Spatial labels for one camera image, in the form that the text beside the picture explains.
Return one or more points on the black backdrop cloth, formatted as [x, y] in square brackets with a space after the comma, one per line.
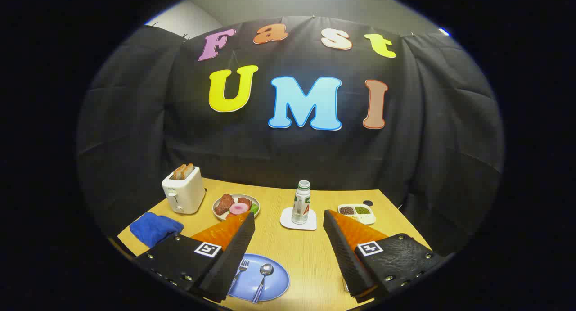
[288, 153]

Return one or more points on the white square coaster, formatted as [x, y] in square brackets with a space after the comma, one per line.
[286, 222]

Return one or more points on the brown toast slice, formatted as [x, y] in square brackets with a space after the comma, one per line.
[178, 173]
[188, 170]

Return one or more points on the cream white toaster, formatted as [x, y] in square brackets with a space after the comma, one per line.
[184, 194]

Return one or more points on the blue round plate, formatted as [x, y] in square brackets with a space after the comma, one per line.
[276, 284]

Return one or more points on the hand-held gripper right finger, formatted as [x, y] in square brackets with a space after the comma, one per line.
[344, 252]

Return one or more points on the blue folded towel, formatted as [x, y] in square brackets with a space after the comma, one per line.
[155, 227]

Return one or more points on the white divided bean dish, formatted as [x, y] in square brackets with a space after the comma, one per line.
[360, 216]

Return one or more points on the beige round food plate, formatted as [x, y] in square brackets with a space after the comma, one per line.
[220, 216]

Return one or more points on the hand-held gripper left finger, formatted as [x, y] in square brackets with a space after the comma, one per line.
[234, 252]

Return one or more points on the clear plastic drink bottle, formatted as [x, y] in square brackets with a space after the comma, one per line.
[300, 207]

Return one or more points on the small brown meat piece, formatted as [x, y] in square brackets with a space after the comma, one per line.
[245, 201]

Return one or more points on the pink ham slice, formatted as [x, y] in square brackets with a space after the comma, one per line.
[239, 208]

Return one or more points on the green lettuce leaf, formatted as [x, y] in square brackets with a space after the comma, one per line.
[254, 208]

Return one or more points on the large brown meat piece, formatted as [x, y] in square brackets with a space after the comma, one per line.
[223, 204]

